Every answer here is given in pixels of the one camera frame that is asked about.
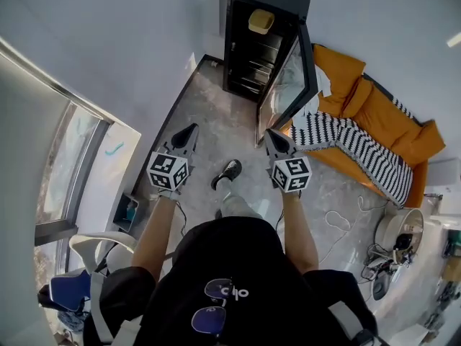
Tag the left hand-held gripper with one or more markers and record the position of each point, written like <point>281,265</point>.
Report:
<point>167,171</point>

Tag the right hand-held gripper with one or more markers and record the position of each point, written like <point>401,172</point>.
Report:
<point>291,174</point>

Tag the black fridge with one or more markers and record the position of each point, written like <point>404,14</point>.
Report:
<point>252,60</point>

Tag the yellow container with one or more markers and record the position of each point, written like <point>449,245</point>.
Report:
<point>260,21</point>

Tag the person's left forearm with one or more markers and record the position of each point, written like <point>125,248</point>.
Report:
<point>153,236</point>

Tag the person's right forearm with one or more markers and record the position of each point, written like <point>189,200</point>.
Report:
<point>299,229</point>

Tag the glass fridge door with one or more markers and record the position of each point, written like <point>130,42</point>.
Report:
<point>288,85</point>

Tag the person's black shoe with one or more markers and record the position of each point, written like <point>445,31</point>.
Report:
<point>226,173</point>

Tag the white cloth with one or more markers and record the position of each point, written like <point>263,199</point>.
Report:
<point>322,81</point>

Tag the person's grey trouser leg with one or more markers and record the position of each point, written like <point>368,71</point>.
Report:
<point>236,204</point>

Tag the black white striped blanket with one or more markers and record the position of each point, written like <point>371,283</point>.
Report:
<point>363,150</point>

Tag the small grey box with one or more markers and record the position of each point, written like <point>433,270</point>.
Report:
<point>126,213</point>

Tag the orange sofa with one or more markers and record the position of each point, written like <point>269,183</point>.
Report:
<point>381,117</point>

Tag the striped cushion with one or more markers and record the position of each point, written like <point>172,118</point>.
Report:
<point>402,107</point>

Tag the white chair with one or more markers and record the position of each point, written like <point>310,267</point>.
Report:
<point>104,251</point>

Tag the person's black t-shirt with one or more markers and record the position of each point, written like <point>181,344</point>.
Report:
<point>230,276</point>

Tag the round metal bin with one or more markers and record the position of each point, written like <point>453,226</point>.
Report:
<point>399,229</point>

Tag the white cabinet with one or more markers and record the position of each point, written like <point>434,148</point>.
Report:
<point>444,186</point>

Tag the grey round device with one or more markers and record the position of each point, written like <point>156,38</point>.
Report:
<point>380,286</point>

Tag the purple tinted sunglasses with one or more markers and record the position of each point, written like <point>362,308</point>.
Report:
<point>212,312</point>

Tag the window frame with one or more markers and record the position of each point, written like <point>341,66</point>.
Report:
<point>75,178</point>

